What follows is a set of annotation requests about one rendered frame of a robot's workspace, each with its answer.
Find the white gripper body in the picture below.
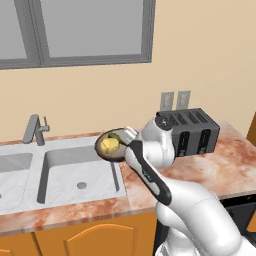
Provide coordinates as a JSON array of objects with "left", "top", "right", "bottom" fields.
[{"left": 119, "top": 125, "right": 139, "bottom": 146}]

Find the green squash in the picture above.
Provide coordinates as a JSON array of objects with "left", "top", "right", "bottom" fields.
[{"left": 107, "top": 132, "right": 127, "bottom": 147}]

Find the yellow potato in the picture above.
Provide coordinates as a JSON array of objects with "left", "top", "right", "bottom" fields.
[{"left": 100, "top": 137, "right": 121, "bottom": 156}]

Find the brown bowl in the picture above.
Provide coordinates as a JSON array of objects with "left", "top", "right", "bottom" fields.
[{"left": 94, "top": 127, "right": 130, "bottom": 164}]

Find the white marble double sink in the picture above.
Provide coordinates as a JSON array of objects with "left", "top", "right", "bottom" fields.
[{"left": 0, "top": 134, "right": 128, "bottom": 215}]

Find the grey sink tap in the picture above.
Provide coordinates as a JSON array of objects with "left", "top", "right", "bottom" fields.
[{"left": 22, "top": 113, "right": 51, "bottom": 147}]

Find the black four-slot toaster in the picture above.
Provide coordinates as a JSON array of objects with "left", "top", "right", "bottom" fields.
[{"left": 155, "top": 107, "right": 221, "bottom": 158}]

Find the orange arched cupboard door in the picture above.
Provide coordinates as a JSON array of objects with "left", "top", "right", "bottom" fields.
[
  {"left": 0, "top": 231, "right": 43, "bottom": 256},
  {"left": 34, "top": 211, "right": 158, "bottom": 256}
]

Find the grey framed window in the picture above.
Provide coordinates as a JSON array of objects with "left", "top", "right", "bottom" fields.
[{"left": 0, "top": 0, "right": 157, "bottom": 71}]

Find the orange tall cabinet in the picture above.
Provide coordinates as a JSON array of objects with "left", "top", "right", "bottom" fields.
[{"left": 245, "top": 111, "right": 256, "bottom": 148}]

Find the grey wall outlet plate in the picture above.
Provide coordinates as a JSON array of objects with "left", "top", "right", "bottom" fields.
[
  {"left": 175, "top": 90, "right": 192, "bottom": 111},
  {"left": 159, "top": 91, "right": 175, "bottom": 112}
]

